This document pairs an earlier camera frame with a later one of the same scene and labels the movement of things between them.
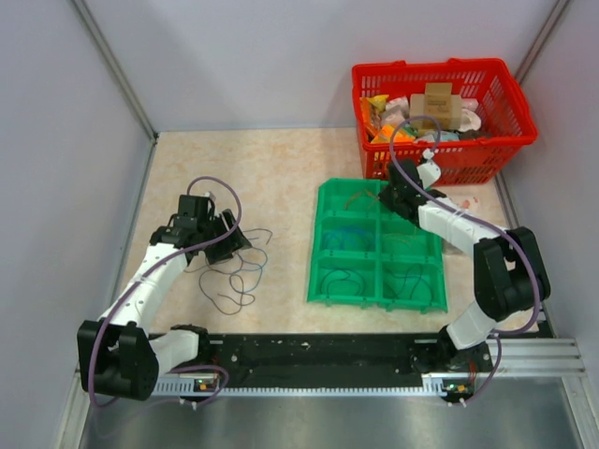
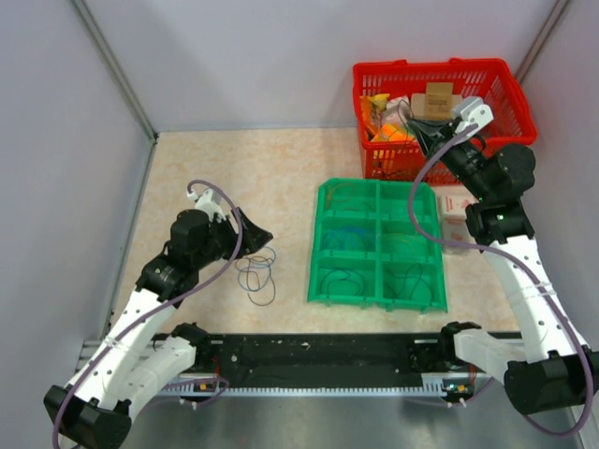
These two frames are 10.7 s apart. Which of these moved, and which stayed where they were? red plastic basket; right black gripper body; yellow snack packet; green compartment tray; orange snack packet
Moved: right black gripper body
Stayed: orange snack packet; red plastic basket; yellow snack packet; green compartment tray
